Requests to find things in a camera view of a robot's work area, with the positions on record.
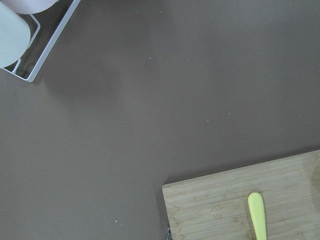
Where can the wooden cutting board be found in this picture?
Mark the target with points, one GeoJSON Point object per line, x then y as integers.
{"type": "Point", "coordinates": [215, 206]}

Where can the yellow plastic knife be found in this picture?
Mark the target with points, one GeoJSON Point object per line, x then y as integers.
{"type": "Point", "coordinates": [257, 214]}

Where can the white cup rack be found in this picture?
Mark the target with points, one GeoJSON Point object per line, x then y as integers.
{"type": "Point", "coordinates": [45, 29]}

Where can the white cup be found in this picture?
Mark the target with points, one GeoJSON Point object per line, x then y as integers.
{"type": "Point", "coordinates": [15, 36]}

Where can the pink cup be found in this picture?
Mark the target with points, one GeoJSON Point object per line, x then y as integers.
{"type": "Point", "coordinates": [28, 7]}

